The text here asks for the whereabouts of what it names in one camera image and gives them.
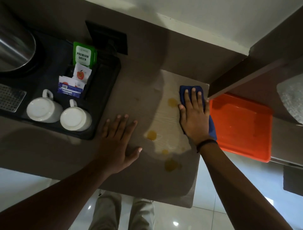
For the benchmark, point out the person's right hand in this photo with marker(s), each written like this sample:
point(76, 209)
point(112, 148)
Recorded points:
point(194, 123)

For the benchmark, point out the white sachet with red fruit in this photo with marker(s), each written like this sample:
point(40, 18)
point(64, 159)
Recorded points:
point(81, 73)

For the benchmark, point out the perforated metal drip grille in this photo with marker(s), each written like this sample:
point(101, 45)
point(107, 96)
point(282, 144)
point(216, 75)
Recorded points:
point(10, 97)

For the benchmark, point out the person's right thumb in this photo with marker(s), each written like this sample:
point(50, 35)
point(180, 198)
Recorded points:
point(182, 116)

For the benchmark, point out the yellow liquid spill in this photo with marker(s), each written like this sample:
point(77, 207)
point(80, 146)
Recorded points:
point(165, 151)
point(172, 102)
point(171, 165)
point(151, 135)

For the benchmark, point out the black serving tray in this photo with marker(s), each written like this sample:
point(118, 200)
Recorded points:
point(94, 90)

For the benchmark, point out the blue and white sachet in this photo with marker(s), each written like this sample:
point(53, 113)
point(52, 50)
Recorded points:
point(69, 88)

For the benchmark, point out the person's right middle finger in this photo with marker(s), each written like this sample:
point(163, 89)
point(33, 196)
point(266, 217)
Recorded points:
point(194, 98)

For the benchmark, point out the orange plastic tray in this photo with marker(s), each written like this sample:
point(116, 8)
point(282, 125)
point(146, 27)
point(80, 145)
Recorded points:
point(243, 128)

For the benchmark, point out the white ceramic mug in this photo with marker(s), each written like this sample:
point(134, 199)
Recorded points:
point(75, 118)
point(43, 109)

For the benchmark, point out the green tea sachet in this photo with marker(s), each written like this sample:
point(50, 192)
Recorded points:
point(83, 55)

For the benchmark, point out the person's left little finger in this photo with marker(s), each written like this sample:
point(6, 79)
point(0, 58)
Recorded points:
point(105, 129)

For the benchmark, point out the person's legs in grey trousers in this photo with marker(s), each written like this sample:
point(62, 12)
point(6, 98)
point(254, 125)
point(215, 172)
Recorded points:
point(120, 213)

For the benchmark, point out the person's left thumb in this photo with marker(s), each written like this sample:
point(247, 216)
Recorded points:
point(135, 154)

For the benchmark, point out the dark wooden shelf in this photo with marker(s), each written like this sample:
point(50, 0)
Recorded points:
point(248, 73)

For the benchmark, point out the person's left middle finger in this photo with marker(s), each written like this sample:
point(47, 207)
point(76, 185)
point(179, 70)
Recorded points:
point(122, 126)

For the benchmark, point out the person's right forearm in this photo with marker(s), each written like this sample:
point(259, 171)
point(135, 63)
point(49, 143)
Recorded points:
point(236, 189)

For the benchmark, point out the black wrist band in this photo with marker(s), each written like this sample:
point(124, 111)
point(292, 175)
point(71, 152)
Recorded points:
point(206, 143)

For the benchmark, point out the blue cleaning cloth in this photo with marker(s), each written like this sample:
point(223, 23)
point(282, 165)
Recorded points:
point(211, 129)

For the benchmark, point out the person's left forearm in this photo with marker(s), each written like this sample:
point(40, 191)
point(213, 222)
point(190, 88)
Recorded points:
point(54, 201)

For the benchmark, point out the person's left hand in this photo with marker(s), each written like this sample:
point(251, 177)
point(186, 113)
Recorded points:
point(116, 147)

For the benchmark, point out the grey speckled object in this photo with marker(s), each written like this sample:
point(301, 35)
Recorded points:
point(292, 97)

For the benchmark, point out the stainless steel kettle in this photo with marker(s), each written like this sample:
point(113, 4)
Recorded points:
point(14, 47)

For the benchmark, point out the person's right little finger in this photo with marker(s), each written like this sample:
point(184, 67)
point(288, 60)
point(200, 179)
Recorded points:
point(207, 107)

